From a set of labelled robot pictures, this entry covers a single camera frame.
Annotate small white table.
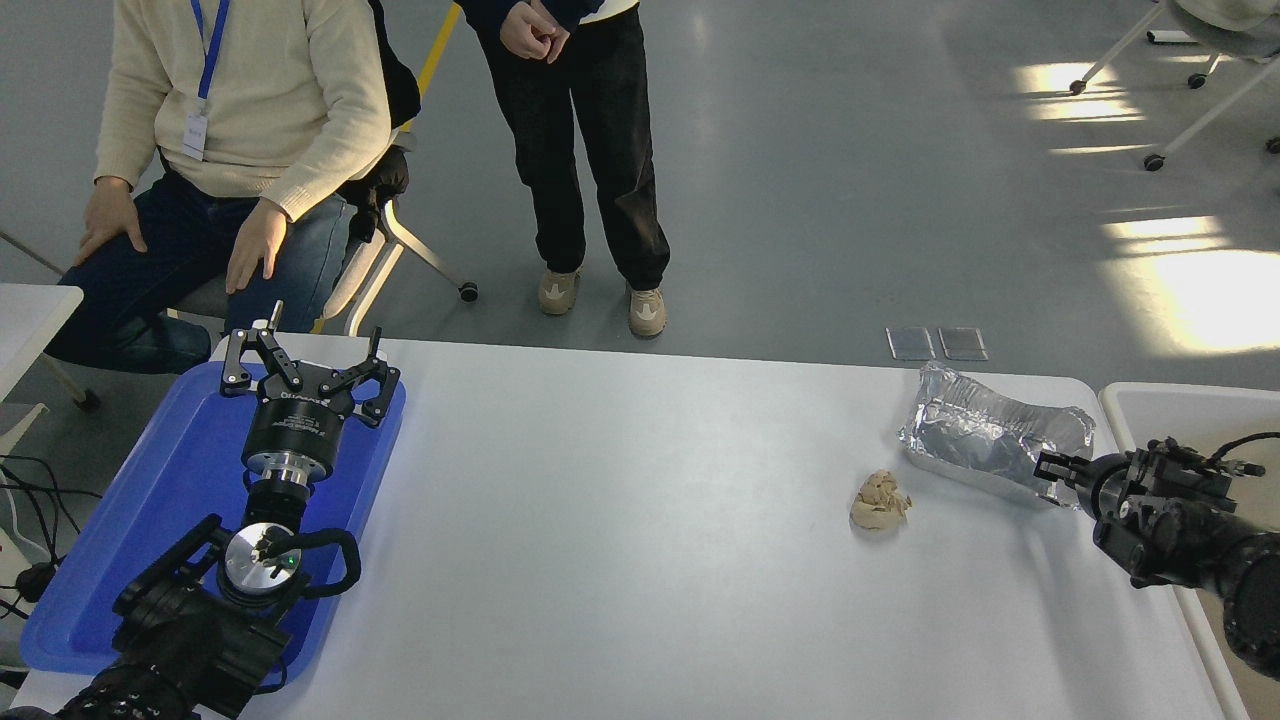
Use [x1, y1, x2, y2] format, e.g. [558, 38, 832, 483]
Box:
[0, 283, 101, 456]

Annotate blue lanyard with badge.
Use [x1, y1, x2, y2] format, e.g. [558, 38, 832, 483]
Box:
[182, 0, 231, 163]

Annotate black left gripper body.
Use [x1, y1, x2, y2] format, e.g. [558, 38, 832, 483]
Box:
[243, 390, 353, 473]

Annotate person's right hand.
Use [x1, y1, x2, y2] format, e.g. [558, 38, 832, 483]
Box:
[499, 0, 554, 62]
[74, 177, 149, 267]

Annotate black cables with adapter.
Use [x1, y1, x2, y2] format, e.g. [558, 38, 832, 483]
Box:
[0, 455, 103, 621]

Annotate grey office chair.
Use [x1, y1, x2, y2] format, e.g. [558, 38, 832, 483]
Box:
[1066, 0, 1280, 173]

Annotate white office chair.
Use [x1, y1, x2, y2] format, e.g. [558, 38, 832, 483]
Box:
[165, 130, 479, 337]

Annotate large pale bin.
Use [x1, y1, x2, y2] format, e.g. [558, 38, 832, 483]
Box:
[1098, 382, 1280, 720]

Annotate person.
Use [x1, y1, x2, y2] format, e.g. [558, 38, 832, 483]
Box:
[455, 0, 671, 339]
[44, 0, 393, 376]

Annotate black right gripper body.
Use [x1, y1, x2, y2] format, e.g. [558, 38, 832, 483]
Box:
[1080, 455, 1132, 521]

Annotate crumpled tan paper ball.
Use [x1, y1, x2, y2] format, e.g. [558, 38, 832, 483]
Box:
[849, 470, 913, 533]

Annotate silver foil tray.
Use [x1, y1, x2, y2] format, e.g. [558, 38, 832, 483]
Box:
[897, 362, 1097, 509]

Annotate blue plastic tray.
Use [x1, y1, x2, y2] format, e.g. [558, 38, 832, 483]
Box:
[20, 360, 408, 691]

